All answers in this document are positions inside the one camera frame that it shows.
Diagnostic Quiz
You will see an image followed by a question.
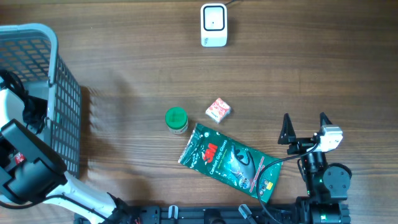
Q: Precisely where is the green lid jar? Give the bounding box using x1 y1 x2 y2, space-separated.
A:
165 107 188 134

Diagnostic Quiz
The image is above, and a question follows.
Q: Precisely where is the right camera cable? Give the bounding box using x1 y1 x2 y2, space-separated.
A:
256 142 320 224

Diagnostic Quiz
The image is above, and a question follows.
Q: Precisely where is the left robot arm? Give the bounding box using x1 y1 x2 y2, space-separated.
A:
1 70 137 223

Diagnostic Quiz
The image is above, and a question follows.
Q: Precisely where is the white barcode scanner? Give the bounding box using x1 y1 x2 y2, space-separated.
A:
200 3 228 47

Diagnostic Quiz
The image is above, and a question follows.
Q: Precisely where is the green 3M gloves package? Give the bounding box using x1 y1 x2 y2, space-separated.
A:
178 123 282 203

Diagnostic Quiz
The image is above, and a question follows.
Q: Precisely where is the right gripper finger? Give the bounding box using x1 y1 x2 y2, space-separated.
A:
277 113 296 144
320 112 332 126

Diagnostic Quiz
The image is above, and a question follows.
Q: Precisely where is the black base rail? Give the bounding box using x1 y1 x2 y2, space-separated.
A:
73 203 351 224

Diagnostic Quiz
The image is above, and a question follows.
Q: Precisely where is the red white tissue pack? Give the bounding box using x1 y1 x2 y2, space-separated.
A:
205 98 232 123

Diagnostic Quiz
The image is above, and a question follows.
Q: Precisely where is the grey plastic shopping basket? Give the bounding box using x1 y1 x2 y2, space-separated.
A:
1 24 82 177

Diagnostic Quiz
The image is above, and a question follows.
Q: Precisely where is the red Nescafe coffee stick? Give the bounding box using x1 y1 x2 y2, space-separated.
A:
14 152 25 165

